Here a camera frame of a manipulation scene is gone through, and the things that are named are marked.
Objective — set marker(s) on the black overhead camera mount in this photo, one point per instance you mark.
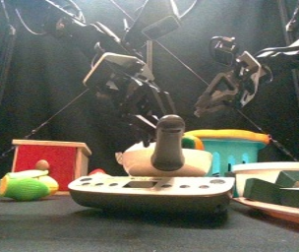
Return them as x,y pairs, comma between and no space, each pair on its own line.
161,27

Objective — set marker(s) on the thin diagonal frame strut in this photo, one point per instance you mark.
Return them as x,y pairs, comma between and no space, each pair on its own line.
47,121
226,98

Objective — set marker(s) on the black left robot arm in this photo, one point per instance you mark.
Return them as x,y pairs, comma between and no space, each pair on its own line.
75,28

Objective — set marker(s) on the green yellow plush toy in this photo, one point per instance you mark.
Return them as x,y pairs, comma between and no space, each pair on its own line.
26,189

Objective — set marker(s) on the small red toy piece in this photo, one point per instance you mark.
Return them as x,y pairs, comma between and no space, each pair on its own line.
97,171

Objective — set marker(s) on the yellow toy food piece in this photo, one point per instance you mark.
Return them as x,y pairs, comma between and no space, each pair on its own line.
51,183

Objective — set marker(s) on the silver toy stove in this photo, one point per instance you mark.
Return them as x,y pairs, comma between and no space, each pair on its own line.
153,193

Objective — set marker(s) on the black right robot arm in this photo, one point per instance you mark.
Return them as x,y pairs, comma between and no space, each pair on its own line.
291,52

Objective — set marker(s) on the green and orange toy vegetable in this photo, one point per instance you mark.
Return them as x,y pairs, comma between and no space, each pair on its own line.
190,142

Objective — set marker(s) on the white plastic bowl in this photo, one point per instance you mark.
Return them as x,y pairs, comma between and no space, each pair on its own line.
267,170

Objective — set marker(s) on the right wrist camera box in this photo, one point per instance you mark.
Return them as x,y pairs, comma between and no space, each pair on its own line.
224,50

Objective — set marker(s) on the red wooden box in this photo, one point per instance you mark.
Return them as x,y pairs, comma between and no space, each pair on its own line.
57,157

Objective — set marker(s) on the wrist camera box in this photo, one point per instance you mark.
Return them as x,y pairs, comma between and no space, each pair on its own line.
224,50
111,69

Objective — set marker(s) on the small brown toy egg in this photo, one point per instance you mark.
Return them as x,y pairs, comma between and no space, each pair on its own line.
43,164

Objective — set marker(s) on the turquoise plastic basket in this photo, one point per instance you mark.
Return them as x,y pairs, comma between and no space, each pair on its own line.
232,154

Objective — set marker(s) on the yellow toy banana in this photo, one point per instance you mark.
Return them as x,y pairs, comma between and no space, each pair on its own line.
232,134

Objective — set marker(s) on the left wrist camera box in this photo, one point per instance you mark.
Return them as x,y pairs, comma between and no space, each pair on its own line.
111,69

